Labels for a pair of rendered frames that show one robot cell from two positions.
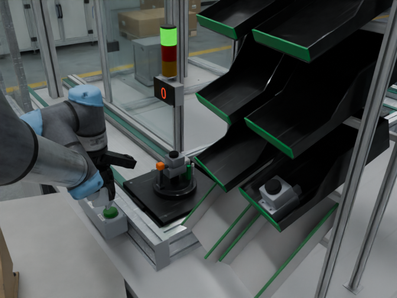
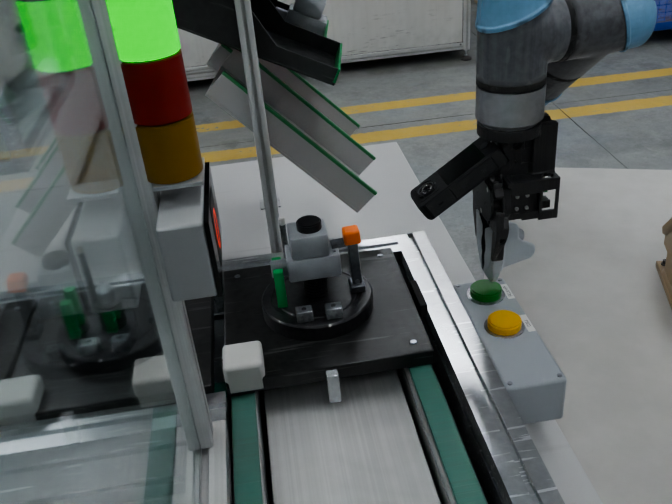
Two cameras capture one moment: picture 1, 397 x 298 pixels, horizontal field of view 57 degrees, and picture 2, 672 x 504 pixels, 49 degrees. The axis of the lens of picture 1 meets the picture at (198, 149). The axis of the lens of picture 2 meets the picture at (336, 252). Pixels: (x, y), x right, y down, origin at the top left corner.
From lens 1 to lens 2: 166 cm
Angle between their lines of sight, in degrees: 111
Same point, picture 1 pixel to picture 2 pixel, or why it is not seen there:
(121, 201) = (452, 314)
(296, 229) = not seen: hidden behind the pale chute
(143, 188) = (390, 318)
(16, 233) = not seen: outside the picture
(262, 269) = not seen: hidden behind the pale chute
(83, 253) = (553, 346)
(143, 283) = (453, 277)
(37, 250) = (658, 377)
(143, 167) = (332, 476)
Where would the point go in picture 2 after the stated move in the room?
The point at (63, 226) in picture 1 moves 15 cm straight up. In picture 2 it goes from (604, 418) to (618, 317)
